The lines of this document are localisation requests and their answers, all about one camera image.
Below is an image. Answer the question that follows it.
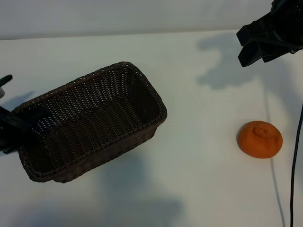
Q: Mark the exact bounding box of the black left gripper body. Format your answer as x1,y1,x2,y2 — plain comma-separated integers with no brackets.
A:
0,106,17,152

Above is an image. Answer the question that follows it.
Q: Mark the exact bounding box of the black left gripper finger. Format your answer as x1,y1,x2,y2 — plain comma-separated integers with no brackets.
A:
9,106,55,134
1,141,21,155

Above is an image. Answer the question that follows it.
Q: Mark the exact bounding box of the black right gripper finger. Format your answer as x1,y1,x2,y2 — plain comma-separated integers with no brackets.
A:
236,20,263,47
237,42,264,68

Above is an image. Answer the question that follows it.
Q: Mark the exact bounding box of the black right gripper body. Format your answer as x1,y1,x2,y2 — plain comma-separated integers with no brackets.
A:
255,0,303,63

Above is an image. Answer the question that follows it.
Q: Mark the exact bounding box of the dark brown wicker basket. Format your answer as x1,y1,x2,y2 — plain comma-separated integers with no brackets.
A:
11,61,168,184

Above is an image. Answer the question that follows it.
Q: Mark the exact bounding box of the orange mandarin fruit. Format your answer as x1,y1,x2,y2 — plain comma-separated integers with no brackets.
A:
236,120,284,158

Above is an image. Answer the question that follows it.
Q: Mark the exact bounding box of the black left camera bracket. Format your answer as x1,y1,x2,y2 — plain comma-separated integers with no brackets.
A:
0,74,13,87

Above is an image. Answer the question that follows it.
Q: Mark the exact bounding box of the thin black cable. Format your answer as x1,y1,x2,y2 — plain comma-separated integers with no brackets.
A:
289,101,303,227

